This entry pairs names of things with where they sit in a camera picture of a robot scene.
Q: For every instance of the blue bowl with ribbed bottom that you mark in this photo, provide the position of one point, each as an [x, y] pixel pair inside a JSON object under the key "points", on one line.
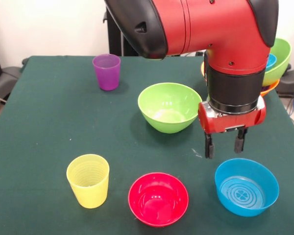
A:
{"points": [[245, 191]]}

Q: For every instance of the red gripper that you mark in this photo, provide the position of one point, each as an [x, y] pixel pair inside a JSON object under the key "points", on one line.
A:
{"points": [[232, 122]]}

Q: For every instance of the large orange bowl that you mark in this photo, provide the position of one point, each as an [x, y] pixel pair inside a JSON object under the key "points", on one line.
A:
{"points": [[269, 89]]}

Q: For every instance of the purple cup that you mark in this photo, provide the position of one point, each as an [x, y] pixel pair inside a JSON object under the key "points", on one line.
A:
{"points": [[107, 76]]}

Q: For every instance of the dark green tablecloth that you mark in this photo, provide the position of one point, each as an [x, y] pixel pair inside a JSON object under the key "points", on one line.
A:
{"points": [[51, 122]]}

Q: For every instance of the red bowl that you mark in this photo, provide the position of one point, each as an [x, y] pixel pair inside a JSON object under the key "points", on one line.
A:
{"points": [[158, 204]]}

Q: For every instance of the small light blue bowl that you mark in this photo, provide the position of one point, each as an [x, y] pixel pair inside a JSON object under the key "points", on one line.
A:
{"points": [[270, 61]]}

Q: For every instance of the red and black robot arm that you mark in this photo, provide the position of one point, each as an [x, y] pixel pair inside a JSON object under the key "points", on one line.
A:
{"points": [[223, 36]]}

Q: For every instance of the large green bowl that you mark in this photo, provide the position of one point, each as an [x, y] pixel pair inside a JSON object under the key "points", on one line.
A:
{"points": [[281, 56], [170, 107]]}

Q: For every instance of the grey chair base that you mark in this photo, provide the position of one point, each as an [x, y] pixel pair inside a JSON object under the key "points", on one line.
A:
{"points": [[7, 76]]}

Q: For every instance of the yellow ribbed cup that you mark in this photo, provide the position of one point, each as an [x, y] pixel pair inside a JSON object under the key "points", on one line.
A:
{"points": [[88, 191]]}

